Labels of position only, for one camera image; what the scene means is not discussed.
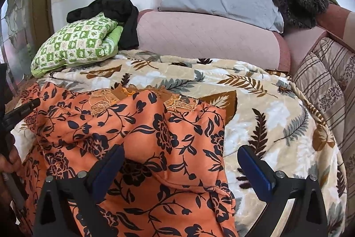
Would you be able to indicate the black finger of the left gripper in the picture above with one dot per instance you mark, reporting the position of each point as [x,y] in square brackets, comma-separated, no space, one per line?
[12,118]

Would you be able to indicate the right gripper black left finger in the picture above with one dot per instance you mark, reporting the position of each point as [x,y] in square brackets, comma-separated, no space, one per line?
[53,216]

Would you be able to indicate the orange floral garment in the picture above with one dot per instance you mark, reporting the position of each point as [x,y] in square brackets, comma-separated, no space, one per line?
[172,181]

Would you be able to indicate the person's left hand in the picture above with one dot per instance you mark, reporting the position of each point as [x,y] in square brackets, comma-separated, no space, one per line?
[13,165]

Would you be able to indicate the leaf print beige blanket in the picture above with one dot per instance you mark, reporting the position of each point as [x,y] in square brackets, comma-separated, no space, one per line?
[264,110]

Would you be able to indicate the wooden framed glass cabinet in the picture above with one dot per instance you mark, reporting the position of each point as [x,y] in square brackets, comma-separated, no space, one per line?
[25,25]

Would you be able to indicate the green patterned white pillow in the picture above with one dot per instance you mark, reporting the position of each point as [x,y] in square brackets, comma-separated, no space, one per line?
[81,42]

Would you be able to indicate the striped beige quilt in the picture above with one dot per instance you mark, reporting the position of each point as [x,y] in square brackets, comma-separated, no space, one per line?
[326,77]

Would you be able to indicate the black garment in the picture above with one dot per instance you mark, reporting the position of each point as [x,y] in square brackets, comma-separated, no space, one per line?
[122,11]

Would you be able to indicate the pink bolster cushion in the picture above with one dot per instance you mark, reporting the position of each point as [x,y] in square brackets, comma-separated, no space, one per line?
[193,35]

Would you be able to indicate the dark furry cushion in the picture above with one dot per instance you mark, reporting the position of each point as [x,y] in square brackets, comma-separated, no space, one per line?
[301,13]

